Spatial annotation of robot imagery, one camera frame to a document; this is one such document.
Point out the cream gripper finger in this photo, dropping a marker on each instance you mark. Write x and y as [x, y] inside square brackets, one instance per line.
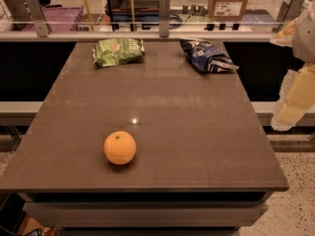
[297, 95]
[285, 37]

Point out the orange fruit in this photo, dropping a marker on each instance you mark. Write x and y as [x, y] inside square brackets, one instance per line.
[119, 148]

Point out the blue chip bag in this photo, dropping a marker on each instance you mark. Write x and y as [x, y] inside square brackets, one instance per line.
[205, 57]

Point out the green jalapeno chip bag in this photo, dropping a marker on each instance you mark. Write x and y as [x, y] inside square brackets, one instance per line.
[117, 51]

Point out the cardboard box with label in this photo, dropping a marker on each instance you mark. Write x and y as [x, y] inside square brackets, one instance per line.
[227, 10]

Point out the purple plastic crate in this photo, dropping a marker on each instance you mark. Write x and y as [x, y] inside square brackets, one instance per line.
[62, 18]

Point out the grey metal rail post right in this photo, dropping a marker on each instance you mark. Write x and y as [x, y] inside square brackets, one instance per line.
[289, 10]

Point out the grey metal rail post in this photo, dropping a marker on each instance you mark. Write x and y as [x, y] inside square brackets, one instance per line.
[163, 13]
[289, 10]
[39, 22]

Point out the grey metal rail post middle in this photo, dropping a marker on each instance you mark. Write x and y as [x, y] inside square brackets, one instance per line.
[163, 13]

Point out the yellow broom handle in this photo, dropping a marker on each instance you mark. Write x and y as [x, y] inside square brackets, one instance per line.
[86, 2]

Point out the grey metal rail post left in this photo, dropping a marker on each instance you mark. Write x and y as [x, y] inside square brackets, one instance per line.
[39, 22]

